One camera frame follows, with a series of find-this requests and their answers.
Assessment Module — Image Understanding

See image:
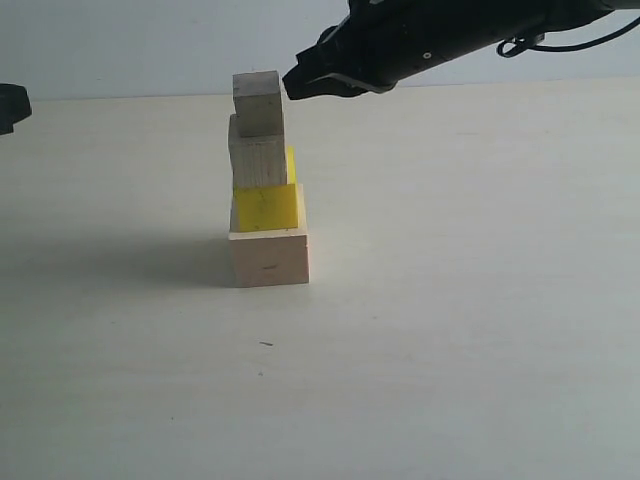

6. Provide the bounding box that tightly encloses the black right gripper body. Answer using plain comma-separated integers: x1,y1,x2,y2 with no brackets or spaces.
327,0,611,94

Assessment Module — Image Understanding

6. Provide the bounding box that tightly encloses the small wooden cube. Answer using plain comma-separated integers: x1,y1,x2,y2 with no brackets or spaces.
233,70,284,137

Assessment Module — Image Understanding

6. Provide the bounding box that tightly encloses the medium wooden cube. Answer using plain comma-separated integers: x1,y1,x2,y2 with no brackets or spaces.
228,114,288,188

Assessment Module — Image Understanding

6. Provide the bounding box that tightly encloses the yellow cube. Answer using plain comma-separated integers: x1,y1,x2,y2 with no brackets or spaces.
232,146,303,233

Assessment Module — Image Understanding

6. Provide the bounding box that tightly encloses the large wooden cube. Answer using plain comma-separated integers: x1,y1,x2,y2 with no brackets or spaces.
228,190,311,288

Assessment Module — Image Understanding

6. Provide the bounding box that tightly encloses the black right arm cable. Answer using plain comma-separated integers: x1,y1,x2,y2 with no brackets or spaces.
495,14,640,59

